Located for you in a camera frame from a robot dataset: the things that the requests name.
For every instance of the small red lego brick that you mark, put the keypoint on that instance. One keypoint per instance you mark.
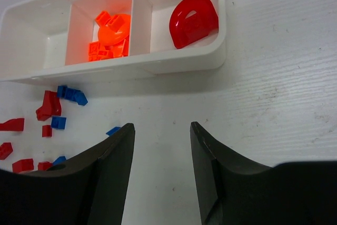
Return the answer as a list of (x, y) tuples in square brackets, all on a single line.
[(46, 131)]

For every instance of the small orange lego brick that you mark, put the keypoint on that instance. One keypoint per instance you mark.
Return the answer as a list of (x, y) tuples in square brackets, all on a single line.
[(93, 48)]

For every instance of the small blue lego brick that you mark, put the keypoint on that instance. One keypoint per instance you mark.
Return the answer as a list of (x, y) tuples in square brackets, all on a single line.
[(58, 122)]

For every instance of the red dome lego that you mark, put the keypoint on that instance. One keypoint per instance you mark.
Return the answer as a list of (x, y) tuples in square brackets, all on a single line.
[(191, 21)]

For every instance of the red lego piece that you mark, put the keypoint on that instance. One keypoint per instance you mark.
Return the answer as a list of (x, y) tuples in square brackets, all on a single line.
[(51, 106)]

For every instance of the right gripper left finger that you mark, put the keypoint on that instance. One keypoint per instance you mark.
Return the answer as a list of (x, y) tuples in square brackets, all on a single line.
[(89, 188)]

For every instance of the white three-compartment tray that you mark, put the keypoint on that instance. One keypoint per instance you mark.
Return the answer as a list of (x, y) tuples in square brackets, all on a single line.
[(86, 41)]

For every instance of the small orange lego piece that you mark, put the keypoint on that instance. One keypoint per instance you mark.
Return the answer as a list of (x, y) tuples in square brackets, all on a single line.
[(101, 55)]

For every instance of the blue lego cluster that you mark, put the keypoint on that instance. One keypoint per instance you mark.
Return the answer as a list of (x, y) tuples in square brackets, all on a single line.
[(70, 94)]

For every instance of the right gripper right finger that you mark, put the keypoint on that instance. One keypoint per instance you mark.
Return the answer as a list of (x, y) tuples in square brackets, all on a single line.
[(233, 189)]

